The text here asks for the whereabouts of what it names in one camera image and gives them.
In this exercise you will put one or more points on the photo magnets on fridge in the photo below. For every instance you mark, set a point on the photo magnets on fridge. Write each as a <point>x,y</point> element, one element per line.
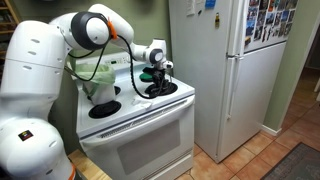
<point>269,20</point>

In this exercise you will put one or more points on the white electric stove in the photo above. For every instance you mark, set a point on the white electric stove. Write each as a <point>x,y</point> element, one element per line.
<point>136,143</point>

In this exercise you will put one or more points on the black coil burner front left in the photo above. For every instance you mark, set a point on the black coil burner front left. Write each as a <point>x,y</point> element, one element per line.
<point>104,110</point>

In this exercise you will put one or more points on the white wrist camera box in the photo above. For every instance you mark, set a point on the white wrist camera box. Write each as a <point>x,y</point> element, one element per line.
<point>167,65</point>

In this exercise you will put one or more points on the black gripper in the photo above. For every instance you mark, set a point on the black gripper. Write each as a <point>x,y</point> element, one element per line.
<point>160,82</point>

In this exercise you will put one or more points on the patterned grey floor rug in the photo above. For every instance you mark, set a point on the patterned grey floor rug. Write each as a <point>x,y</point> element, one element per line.
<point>301,163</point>

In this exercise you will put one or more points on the white refrigerator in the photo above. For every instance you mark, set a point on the white refrigerator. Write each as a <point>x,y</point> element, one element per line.
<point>233,83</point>

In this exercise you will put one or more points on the green round pad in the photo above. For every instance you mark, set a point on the green round pad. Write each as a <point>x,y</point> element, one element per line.
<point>144,77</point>

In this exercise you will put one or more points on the green trash bag liner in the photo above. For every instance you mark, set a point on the green trash bag liner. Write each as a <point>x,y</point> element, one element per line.
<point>94,75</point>

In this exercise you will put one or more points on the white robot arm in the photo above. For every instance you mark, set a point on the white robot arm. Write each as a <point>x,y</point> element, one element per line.
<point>30,147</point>

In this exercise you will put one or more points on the black coil burner front right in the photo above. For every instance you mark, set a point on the black coil burner front right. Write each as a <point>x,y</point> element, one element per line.
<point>172,87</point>

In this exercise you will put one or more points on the white trash can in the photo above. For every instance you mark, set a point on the white trash can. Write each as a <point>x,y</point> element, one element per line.
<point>99,93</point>

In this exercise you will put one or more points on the white tissue paper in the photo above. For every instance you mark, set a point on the white tissue paper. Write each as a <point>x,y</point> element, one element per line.
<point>142,103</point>

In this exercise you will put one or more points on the wooden shelf rack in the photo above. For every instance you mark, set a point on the wooden shelf rack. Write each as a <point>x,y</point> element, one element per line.
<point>9,18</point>

